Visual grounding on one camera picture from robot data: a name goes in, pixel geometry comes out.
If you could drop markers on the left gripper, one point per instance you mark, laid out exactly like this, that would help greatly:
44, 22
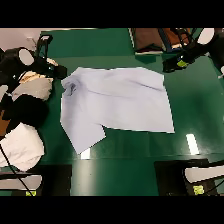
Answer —
60, 71

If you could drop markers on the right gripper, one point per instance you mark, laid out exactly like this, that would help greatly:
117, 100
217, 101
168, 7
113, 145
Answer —
174, 63

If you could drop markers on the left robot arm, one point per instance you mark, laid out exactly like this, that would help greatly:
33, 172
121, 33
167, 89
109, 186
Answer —
25, 56

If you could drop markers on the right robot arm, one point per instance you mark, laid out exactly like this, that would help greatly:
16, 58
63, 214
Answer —
205, 36

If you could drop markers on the beige garment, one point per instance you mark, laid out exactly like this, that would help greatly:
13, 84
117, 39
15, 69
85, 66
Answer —
36, 88

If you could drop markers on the brown garment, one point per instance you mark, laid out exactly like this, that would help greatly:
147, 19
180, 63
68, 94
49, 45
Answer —
148, 37

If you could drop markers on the black garment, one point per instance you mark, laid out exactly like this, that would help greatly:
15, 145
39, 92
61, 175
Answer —
28, 110

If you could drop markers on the lavender shirt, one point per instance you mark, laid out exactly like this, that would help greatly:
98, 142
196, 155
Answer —
123, 96

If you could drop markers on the white garment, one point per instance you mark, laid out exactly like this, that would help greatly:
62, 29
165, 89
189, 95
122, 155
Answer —
20, 146

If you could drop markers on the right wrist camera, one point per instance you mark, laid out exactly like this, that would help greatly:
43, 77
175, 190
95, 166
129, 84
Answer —
183, 36

